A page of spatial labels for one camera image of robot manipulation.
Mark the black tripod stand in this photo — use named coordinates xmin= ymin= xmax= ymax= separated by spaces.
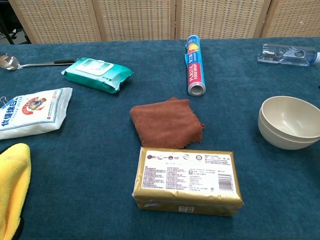
xmin=0 ymin=14 xmax=16 ymax=45

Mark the white sugar bag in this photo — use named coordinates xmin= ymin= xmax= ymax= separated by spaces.
xmin=0 ymin=87 xmax=73 ymax=141

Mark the clear plastic water bottle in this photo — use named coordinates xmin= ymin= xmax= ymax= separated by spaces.
xmin=256 ymin=43 xmax=320 ymax=66

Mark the wicker folding screen panel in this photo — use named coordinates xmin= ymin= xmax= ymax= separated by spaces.
xmin=174 ymin=0 xmax=272 ymax=40
xmin=92 ymin=0 xmax=176 ymax=42
xmin=261 ymin=0 xmax=320 ymax=39
xmin=8 ymin=0 xmax=103 ymax=45

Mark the gold wrapped tissue pack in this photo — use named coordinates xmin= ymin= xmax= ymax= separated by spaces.
xmin=131 ymin=146 xmax=245 ymax=217

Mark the steel ladle black handle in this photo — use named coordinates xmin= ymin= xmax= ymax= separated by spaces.
xmin=0 ymin=53 xmax=77 ymax=71

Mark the blue table cloth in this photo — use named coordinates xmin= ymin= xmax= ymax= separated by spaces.
xmin=0 ymin=37 xmax=320 ymax=240

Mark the blue plastic food wrap roll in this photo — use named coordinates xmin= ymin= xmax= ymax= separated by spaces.
xmin=184 ymin=35 xmax=207 ymax=97

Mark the green wet wipes pack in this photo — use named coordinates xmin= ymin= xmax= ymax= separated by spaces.
xmin=61 ymin=56 xmax=134 ymax=95

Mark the yellow cloth black trim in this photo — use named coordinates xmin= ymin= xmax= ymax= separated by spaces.
xmin=0 ymin=142 xmax=32 ymax=240

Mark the brown folded cloth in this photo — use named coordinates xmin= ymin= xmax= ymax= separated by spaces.
xmin=129 ymin=96 xmax=206 ymax=150

